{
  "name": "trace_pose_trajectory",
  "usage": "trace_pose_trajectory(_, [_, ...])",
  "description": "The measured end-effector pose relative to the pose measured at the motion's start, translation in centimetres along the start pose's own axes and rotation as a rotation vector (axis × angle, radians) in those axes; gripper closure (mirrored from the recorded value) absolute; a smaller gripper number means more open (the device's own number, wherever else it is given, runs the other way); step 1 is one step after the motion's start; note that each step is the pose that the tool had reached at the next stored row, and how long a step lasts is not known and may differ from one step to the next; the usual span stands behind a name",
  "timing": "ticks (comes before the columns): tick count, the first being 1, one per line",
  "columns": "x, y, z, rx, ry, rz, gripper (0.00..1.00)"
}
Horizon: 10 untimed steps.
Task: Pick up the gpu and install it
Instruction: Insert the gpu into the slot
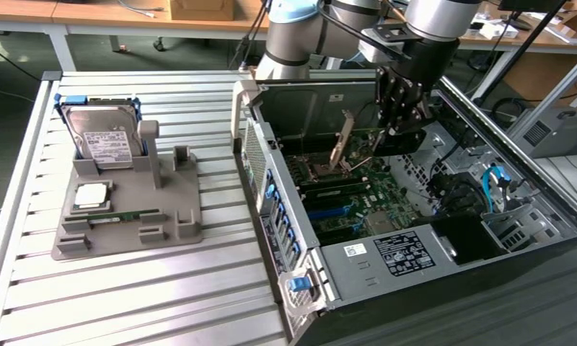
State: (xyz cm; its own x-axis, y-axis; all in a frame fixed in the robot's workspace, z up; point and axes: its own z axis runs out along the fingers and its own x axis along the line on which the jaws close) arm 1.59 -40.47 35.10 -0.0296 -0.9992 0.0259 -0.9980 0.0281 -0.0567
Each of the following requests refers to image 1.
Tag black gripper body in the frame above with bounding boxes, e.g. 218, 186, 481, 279
389, 37, 462, 93

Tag black graphics card metal bracket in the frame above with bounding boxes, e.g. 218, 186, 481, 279
329, 107, 427, 170

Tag metal drive cage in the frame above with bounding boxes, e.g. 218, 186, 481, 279
389, 89, 491, 174

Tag white small box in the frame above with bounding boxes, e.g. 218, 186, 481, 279
478, 23, 519, 40

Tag metal socket cover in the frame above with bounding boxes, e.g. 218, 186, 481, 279
339, 153, 374, 173

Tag black tripod pole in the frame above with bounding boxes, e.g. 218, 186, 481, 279
470, 0, 571, 105

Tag black monitor with stand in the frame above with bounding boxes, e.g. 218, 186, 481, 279
497, 0, 566, 32

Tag green motherboard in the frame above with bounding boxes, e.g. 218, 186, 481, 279
281, 135, 423, 246

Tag CPU socket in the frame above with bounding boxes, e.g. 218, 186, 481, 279
302, 151, 357, 181

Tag black RAM stick in slot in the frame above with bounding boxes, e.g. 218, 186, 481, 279
299, 182, 371, 201

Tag open grey PC case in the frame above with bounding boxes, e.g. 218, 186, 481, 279
229, 70, 577, 346

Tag grey chipset heatsink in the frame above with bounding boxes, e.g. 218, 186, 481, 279
365, 211, 399, 235

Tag metal disk bay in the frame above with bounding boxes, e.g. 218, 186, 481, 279
479, 201, 577, 255

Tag grey power supply unit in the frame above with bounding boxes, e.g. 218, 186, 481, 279
319, 223, 458, 302

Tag brown cardboard box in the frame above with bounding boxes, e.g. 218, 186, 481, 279
169, 0, 235, 22

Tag blue case latch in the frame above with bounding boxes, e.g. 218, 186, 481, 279
287, 276, 311, 293

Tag hard disk in blue caddy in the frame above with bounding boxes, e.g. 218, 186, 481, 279
53, 92, 147, 170

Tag grey parts rack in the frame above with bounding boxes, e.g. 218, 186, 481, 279
50, 120, 205, 261

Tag green RAM stick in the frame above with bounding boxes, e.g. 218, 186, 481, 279
86, 210, 159, 223

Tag silver CPU chip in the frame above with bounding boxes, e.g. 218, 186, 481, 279
73, 183, 111, 210

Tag wooden desk white legs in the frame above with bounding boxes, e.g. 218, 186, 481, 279
0, 0, 577, 73

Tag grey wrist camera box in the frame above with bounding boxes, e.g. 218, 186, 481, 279
357, 23, 422, 64

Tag black wire bundle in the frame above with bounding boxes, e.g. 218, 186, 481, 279
425, 171, 486, 217

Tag blue data wire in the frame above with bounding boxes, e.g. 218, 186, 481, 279
479, 164, 513, 213

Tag aluminium profile frame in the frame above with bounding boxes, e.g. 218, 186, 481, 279
467, 60, 577, 120

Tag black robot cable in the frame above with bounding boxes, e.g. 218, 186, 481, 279
237, 0, 414, 71

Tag white cable on desk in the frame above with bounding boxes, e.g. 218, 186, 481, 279
115, 0, 167, 18

